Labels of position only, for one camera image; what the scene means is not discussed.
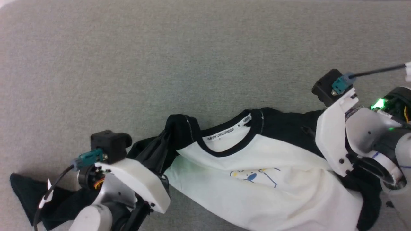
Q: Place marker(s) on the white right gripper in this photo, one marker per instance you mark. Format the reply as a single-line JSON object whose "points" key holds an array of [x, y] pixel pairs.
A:
{"points": [[330, 141]]}

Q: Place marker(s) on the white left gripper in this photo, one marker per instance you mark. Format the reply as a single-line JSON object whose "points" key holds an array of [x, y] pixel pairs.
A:
{"points": [[141, 183]]}

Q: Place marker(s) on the black and white raglan t-shirt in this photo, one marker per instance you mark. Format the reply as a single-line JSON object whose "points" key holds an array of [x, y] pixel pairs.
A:
{"points": [[257, 199]]}

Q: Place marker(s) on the grey fabric sofa cushion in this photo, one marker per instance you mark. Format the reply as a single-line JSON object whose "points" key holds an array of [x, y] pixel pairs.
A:
{"points": [[160, 64]]}

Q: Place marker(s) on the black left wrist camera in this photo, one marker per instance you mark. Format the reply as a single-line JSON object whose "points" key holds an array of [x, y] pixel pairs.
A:
{"points": [[110, 144]]}

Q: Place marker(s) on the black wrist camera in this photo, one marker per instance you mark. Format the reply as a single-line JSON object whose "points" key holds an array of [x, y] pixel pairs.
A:
{"points": [[110, 144], [326, 89]]}

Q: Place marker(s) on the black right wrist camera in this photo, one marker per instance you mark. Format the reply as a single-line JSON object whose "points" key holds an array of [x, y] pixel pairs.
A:
{"points": [[326, 89]]}

